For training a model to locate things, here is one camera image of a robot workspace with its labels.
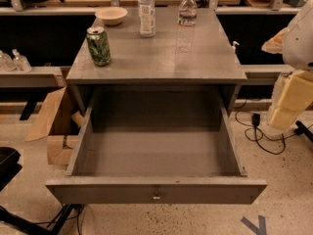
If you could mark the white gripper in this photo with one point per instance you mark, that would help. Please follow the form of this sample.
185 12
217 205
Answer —
299 43

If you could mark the clear water bottle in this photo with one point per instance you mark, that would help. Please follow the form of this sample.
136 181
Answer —
187 17

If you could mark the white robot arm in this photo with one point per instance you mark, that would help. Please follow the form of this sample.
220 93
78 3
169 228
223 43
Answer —
297 49

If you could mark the open grey top drawer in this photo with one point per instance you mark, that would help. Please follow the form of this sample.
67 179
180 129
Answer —
137 142

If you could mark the tall white labelled bottle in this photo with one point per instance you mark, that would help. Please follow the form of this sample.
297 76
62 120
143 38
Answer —
147 17

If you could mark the metal drawer knob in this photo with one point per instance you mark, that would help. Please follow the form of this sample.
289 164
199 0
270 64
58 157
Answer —
156 197

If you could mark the clear pump bottle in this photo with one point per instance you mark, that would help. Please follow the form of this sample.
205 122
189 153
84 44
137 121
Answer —
6 62
21 62

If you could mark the small white pump dispenser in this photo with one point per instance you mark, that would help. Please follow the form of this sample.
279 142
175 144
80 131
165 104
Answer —
235 46

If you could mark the grey cabinet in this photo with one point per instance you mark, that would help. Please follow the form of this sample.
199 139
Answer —
186 56

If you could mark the white bowl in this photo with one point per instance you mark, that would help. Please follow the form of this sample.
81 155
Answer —
111 15

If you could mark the green soda can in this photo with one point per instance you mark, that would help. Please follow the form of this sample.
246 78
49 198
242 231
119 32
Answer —
98 45

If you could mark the cardboard box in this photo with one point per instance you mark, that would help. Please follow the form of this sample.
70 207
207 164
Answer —
59 120

